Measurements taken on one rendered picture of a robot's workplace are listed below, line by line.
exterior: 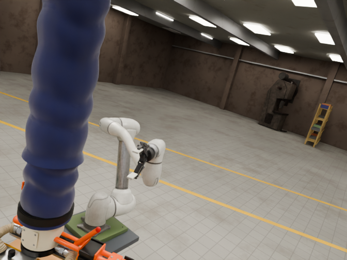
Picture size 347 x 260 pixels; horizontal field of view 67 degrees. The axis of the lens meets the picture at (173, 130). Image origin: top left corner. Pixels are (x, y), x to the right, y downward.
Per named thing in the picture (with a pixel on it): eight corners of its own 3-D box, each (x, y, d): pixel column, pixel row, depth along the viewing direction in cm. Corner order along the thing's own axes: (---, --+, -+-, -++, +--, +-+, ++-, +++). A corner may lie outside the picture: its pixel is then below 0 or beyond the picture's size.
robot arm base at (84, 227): (90, 215, 211) (91, 209, 210) (111, 228, 201) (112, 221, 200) (72, 224, 194) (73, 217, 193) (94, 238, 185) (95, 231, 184)
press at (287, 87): (289, 132, 1425) (309, 79, 1353) (283, 133, 1319) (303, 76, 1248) (262, 123, 1507) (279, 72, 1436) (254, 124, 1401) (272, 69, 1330)
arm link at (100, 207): (80, 216, 196) (85, 190, 192) (102, 212, 209) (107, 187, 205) (90, 229, 185) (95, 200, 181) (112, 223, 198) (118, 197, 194)
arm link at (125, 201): (103, 213, 208) (126, 209, 223) (114, 220, 196) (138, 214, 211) (110, 116, 206) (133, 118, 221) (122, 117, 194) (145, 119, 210)
